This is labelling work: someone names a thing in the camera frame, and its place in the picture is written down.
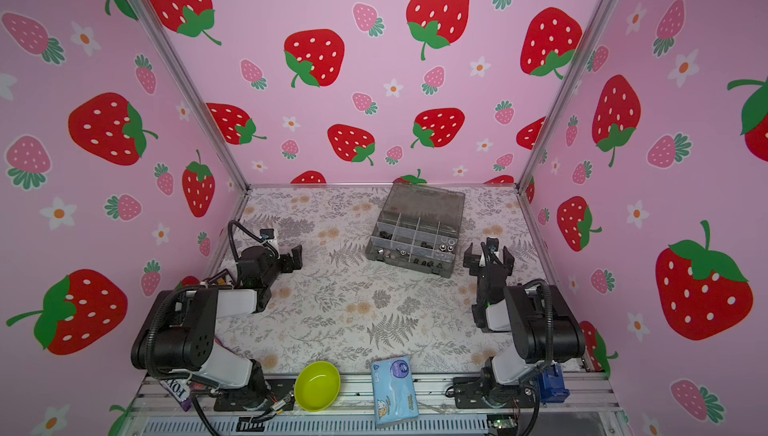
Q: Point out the grey plastic compartment organizer box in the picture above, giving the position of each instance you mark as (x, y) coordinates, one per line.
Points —
(418, 229)

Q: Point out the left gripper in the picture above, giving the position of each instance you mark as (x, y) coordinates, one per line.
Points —
(295, 259)

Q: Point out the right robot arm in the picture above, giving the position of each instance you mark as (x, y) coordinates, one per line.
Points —
(544, 330)

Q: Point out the aluminium front rail frame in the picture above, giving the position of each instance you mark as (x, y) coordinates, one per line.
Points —
(590, 409)

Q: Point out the blue tape dispenser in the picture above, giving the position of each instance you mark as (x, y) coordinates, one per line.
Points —
(551, 385)

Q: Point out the purple candy bag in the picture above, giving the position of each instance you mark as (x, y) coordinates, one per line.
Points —
(180, 391)

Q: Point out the lime green bowl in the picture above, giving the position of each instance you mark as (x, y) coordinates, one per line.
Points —
(317, 386)

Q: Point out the blue tissue pack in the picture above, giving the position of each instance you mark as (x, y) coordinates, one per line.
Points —
(394, 393)

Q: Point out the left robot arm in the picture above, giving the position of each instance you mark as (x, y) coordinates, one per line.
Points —
(177, 340)

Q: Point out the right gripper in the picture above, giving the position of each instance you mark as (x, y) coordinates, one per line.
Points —
(489, 267)

